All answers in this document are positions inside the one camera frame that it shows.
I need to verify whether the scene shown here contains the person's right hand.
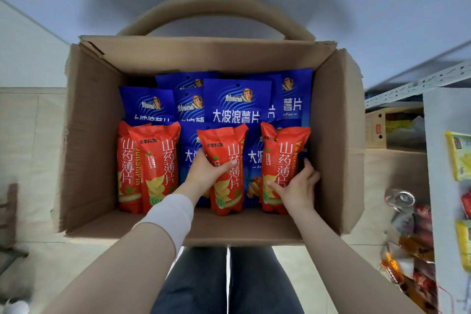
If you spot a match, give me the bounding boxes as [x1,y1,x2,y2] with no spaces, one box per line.
[267,158,321,217]

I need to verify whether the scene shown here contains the person's left hand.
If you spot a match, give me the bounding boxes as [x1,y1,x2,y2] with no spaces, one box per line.
[177,147,239,203]

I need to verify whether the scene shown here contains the red chip packet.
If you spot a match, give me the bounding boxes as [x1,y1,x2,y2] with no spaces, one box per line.
[197,124,249,216]
[260,122,312,215]
[128,122,182,214]
[117,120,144,215]

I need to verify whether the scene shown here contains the person's right forearm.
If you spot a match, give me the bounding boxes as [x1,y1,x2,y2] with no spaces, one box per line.
[290,208,424,314]

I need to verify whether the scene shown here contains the person's left forearm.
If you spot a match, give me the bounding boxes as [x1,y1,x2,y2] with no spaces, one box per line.
[42,187,201,314]

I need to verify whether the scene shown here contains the stack of blue snack bags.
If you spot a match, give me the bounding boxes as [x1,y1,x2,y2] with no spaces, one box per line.
[119,68,314,210]

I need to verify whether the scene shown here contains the person's right leg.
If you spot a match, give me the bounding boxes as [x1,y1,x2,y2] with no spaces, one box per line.
[229,246,304,314]

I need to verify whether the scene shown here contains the person's leg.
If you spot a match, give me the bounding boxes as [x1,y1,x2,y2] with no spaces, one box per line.
[151,246,229,314]
[229,246,304,314]

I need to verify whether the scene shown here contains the small cardboard carton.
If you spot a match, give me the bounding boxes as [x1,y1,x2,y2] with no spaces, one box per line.
[365,106,424,150]

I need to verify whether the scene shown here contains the person's left leg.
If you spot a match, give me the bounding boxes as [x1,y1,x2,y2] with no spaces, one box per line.
[151,246,229,314]

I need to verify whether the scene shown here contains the silver drink can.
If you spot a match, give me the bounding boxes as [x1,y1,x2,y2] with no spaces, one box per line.
[384,189,417,214]

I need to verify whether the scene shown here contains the large open cardboard box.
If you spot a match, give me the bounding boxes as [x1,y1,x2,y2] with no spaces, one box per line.
[52,35,366,247]

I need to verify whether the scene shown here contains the orange shiny snack packet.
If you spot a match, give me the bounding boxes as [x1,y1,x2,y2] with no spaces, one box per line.
[380,247,406,286]

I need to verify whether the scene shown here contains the clear plastic bag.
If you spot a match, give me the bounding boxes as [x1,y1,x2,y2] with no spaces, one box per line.
[386,115,427,149]

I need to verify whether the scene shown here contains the pile of mixed snack packs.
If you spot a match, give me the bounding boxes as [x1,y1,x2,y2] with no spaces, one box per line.
[390,203,441,314]

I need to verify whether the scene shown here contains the white shelf upright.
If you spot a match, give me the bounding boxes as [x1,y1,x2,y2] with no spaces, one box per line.
[423,87,471,314]

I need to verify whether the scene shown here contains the tan curved backrest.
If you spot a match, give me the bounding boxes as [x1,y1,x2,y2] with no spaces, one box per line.
[117,0,316,41]

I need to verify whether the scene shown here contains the yellow snack packet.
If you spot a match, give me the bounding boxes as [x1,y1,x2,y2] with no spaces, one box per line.
[456,220,471,273]
[445,131,471,181]

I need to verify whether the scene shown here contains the small red hanging packet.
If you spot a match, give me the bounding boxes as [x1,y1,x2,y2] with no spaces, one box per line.
[461,190,471,220]

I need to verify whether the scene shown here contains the dark chair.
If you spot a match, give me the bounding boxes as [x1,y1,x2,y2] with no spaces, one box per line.
[0,183,29,275]

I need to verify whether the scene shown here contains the white rounded object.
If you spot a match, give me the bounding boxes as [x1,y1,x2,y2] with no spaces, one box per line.
[0,299,30,314]

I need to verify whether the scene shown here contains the white metal shelf rail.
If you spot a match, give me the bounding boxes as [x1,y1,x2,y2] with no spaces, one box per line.
[364,61,471,110]

